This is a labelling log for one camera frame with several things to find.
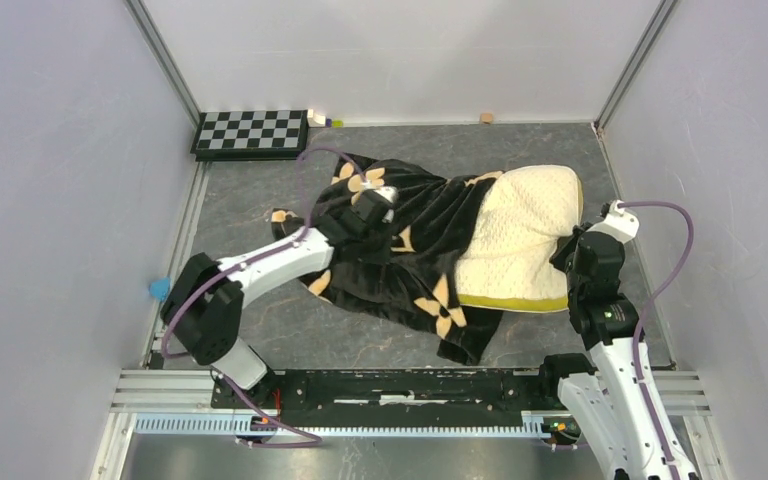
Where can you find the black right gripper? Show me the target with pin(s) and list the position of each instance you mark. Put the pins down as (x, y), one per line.
(559, 255)

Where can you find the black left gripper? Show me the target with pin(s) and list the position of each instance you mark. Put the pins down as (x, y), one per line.
(385, 228)

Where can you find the black floral pillowcase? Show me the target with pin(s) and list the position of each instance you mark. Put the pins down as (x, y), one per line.
(433, 225)

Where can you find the white yellow pillow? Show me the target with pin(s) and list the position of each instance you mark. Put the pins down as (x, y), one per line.
(522, 218)

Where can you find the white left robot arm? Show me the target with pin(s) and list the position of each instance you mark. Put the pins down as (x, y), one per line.
(203, 309)

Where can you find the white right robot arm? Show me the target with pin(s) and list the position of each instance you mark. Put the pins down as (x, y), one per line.
(609, 389)

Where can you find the small white block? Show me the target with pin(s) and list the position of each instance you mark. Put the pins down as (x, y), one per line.
(316, 119)

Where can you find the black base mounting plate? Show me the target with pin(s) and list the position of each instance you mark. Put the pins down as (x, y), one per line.
(394, 398)

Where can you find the black grey checkerboard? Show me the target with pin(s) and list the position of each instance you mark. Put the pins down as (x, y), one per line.
(260, 135)

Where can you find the blue small object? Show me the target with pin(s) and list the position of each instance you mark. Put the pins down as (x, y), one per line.
(159, 289)

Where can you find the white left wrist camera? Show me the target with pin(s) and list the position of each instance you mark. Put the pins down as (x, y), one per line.
(375, 204)

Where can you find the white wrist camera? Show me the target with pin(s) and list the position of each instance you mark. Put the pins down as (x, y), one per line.
(617, 221)
(375, 204)

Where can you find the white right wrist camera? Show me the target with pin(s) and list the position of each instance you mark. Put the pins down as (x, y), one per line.
(617, 221)

